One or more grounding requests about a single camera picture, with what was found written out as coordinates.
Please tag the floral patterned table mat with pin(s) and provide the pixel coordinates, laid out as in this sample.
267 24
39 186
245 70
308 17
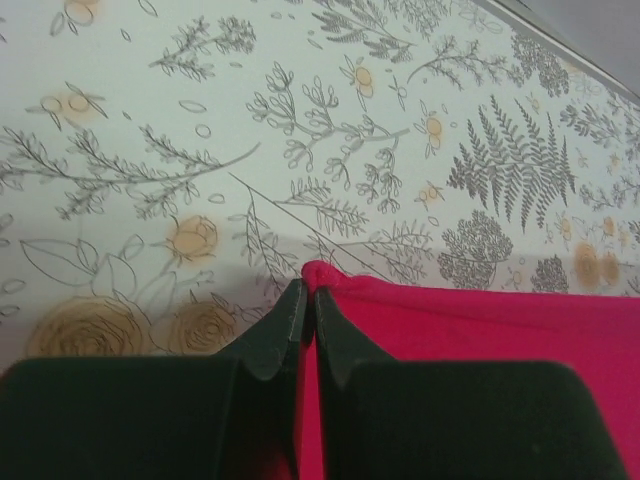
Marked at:
167 167

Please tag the magenta t-shirt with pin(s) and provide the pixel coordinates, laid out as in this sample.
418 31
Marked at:
597 336

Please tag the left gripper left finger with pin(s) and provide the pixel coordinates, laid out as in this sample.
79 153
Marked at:
235 414

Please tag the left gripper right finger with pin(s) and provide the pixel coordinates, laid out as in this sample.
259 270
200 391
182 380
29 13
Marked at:
383 418

